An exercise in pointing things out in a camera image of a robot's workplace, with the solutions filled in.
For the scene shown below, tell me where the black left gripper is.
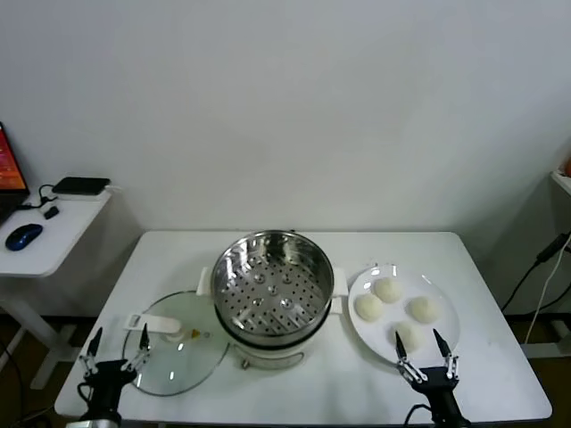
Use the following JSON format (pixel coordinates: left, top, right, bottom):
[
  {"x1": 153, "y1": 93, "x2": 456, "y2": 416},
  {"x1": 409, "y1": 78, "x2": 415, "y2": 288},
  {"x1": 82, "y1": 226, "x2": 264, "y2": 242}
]
[{"x1": 79, "y1": 323, "x2": 151, "y2": 405}]

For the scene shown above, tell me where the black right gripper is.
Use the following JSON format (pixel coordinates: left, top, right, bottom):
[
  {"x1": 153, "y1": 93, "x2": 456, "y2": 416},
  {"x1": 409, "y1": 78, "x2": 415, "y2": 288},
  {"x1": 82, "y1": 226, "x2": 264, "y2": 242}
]
[{"x1": 394, "y1": 328, "x2": 460, "y2": 407}]

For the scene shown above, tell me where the white steamed baozi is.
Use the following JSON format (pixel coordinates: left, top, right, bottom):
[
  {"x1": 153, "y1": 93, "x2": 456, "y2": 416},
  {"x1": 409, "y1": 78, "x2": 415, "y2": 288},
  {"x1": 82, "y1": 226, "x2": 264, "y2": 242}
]
[
  {"x1": 408, "y1": 296, "x2": 443, "y2": 324},
  {"x1": 354, "y1": 293, "x2": 385, "y2": 323},
  {"x1": 393, "y1": 321, "x2": 425, "y2": 353},
  {"x1": 373, "y1": 278, "x2": 403, "y2": 305}
]

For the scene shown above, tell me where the stainless steel steamer basket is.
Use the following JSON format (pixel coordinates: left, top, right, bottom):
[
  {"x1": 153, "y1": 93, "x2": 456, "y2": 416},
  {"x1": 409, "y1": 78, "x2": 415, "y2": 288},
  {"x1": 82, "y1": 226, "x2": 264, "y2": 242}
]
[{"x1": 195, "y1": 229, "x2": 349, "y2": 348}]

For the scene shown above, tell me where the white round plate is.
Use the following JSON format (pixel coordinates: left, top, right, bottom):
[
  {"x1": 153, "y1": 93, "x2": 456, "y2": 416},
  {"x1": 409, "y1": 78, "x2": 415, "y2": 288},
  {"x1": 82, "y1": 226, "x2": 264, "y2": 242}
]
[{"x1": 347, "y1": 265, "x2": 461, "y2": 370}]

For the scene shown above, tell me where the round glass pot lid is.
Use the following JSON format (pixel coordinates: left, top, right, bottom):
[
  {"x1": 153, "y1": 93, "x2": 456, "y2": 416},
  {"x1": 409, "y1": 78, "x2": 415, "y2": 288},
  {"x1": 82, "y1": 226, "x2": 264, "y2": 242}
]
[{"x1": 122, "y1": 289, "x2": 232, "y2": 396}]

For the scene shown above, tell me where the white side desk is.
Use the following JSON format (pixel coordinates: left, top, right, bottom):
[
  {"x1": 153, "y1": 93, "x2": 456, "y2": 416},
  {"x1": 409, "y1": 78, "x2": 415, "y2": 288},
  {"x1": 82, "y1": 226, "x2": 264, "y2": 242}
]
[{"x1": 0, "y1": 189, "x2": 113, "y2": 390}]

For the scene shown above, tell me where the blue computer mouse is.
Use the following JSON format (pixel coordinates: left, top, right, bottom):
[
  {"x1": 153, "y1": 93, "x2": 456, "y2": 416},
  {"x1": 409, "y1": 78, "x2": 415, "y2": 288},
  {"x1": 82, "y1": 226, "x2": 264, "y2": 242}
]
[{"x1": 4, "y1": 222, "x2": 45, "y2": 251}]

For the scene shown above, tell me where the white electric pot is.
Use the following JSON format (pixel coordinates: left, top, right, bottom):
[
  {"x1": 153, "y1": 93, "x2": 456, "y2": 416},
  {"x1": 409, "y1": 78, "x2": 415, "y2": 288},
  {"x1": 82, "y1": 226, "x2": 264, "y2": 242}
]
[{"x1": 213, "y1": 293, "x2": 345, "y2": 372}]

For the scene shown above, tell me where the black flat hard drive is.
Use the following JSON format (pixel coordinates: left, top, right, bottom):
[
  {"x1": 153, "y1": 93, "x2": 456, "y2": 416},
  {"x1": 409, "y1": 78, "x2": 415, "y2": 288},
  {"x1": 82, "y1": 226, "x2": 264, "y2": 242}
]
[{"x1": 52, "y1": 176, "x2": 112, "y2": 196}]

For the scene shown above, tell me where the black laptop red screen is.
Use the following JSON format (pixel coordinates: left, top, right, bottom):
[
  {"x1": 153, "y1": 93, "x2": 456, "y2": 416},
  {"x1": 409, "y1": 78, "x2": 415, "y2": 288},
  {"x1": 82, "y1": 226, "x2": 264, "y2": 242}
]
[{"x1": 0, "y1": 120, "x2": 31, "y2": 224}]

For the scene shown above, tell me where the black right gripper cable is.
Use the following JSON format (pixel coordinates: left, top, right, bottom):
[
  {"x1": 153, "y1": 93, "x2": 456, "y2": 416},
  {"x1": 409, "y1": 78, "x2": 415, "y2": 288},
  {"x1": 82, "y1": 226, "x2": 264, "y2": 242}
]
[{"x1": 403, "y1": 402, "x2": 432, "y2": 428}]

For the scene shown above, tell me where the black floor cable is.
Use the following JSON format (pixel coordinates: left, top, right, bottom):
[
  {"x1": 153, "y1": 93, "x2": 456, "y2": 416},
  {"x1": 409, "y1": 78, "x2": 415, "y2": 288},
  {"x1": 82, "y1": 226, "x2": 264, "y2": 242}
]
[{"x1": 0, "y1": 338, "x2": 50, "y2": 424}]

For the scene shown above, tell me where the white wall cable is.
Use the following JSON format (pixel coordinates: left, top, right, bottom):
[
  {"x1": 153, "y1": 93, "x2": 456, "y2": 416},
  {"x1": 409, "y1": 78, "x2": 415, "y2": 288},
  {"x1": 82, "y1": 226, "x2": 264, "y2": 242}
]
[{"x1": 521, "y1": 240, "x2": 571, "y2": 347}]

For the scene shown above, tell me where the black cable with adapter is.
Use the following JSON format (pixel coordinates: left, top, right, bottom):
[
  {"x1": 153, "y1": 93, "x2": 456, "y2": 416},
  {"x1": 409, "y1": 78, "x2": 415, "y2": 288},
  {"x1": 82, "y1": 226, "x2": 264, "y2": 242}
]
[{"x1": 20, "y1": 182, "x2": 62, "y2": 220}]

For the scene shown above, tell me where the black wall power cable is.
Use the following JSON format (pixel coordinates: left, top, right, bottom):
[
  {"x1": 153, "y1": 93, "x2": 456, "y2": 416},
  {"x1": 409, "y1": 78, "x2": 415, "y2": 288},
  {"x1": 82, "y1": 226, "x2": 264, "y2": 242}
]
[{"x1": 501, "y1": 231, "x2": 571, "y2": 313}]

